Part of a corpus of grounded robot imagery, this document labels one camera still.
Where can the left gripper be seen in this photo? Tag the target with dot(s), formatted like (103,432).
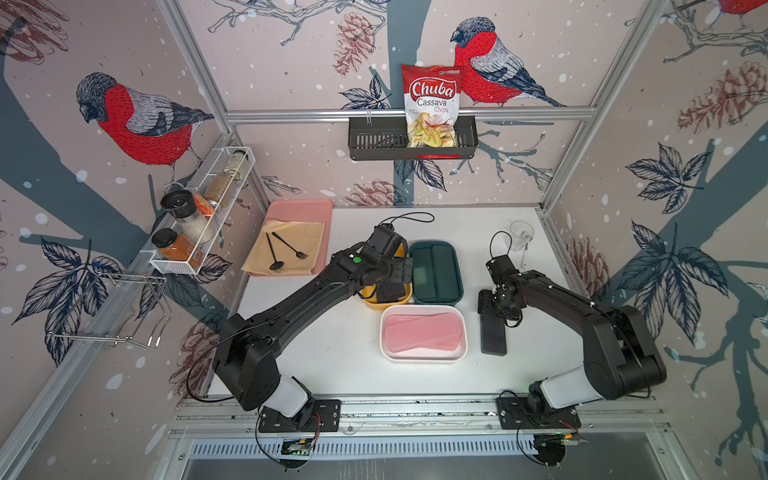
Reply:
(399,275)

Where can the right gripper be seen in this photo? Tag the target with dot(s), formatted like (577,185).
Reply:
(483,303)

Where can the black pencil case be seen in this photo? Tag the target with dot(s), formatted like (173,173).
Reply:
(493,334)
(389,292)

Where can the green pencil case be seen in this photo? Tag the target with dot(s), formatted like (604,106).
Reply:
(423,276)
(446,280)

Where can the pink pencil case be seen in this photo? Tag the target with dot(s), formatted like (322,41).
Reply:
(439,322)
(398,340)

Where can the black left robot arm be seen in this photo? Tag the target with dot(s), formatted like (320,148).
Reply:
(245,358)

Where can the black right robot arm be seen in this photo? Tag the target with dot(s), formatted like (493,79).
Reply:
(620,357)

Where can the yellow storage box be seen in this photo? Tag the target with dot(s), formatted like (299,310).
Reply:
(372,300)

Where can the dark teal storage box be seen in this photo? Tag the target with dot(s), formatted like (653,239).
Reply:
(429,244)

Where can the white storage box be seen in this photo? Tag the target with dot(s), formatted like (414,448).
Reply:
(423,355)

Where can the clear measuring cup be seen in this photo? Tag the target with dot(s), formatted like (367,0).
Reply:
(521,233)

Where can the black spoon right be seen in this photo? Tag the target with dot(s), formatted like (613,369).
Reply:
(298,253)

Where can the black spoon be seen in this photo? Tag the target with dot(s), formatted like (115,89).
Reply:
(276,264)
(298,253)

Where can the pink tray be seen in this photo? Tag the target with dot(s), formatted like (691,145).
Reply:
(305,211)

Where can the tan cloth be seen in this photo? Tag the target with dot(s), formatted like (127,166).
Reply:
(304,236)

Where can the black spoon left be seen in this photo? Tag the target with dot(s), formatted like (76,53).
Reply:
(276,264)

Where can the Chuba cassava chips bag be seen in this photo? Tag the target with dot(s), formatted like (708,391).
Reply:
(431,105)

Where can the tan spice jar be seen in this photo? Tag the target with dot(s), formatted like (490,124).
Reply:
(234,170)

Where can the black lid spice grinder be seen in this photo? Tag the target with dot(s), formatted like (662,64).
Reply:
(181,205)

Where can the orange spice jar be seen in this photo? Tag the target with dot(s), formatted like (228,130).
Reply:
(176,247)

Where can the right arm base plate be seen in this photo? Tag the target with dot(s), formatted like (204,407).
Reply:
(517,413)

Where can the black wire basket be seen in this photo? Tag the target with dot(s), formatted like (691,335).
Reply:
(380,139)

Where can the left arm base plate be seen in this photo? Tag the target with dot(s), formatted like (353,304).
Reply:
(316,415)

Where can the white wire spice rack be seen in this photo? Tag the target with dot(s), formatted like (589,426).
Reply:
(217,216)

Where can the metal wire hook rack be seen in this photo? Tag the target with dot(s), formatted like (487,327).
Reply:
(136,313)

